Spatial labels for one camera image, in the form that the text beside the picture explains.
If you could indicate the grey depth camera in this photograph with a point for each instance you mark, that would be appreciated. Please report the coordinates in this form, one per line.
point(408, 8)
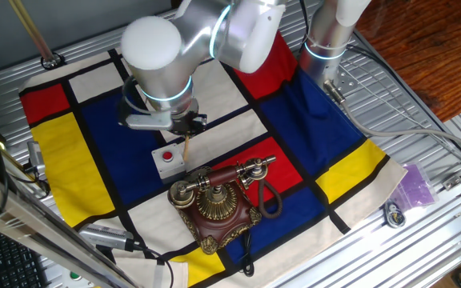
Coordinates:
point(104, 237)

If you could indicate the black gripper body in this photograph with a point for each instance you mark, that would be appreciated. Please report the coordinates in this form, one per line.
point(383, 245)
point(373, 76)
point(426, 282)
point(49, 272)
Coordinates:
point(188, 124)

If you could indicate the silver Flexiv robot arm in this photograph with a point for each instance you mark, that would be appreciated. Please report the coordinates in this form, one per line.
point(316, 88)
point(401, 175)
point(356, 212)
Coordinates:
point(158, 48)

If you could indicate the brown brass rotary phone base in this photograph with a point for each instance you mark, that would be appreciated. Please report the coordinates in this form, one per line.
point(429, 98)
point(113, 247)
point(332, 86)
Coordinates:
point(218, 224)

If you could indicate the grey box with red button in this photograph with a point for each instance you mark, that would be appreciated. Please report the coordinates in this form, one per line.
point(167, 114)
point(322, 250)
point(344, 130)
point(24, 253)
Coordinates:
point(170, 170)

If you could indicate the brown wooden desk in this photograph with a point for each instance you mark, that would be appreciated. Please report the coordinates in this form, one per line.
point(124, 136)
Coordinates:
point(434, 52)

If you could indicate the colourful Mondrian pattern tablecloth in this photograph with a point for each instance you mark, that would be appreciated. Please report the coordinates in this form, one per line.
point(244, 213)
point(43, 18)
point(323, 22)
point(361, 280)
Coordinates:
point(106, 152)

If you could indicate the small grey side camera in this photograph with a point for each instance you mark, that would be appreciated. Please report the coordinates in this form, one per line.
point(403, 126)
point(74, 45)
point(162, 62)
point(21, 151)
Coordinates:
point(36, 158)

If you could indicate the grey box with green button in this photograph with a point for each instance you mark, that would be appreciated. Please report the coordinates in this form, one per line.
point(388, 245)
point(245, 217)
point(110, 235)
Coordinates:
point(74, 280)

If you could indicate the aluminium corner bracket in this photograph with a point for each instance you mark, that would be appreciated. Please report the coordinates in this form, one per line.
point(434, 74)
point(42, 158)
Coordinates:
point(451, 182)

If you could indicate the brown brass phone handset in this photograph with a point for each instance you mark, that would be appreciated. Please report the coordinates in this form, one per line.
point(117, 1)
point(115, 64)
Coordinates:
point(224, 176)

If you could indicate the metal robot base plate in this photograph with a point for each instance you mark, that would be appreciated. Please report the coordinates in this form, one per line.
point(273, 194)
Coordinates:
point(346, 82)

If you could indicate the thin wooden stick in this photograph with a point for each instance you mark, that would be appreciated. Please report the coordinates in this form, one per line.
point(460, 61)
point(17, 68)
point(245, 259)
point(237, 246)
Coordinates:
point(186, 150)

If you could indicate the brass tripod pole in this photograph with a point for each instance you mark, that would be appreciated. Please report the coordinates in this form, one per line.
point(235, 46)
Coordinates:
point(34, 36)

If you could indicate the aluminium frame beam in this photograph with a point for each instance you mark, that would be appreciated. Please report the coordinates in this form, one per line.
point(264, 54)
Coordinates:
point(34, 228)

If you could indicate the black computer keyboard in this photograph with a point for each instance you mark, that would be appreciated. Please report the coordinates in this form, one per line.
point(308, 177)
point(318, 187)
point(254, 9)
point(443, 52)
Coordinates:
point(10, 260)

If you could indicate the wrist camera on grey bracket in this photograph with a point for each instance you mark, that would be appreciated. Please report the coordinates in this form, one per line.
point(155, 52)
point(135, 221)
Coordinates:
point(146, 121)

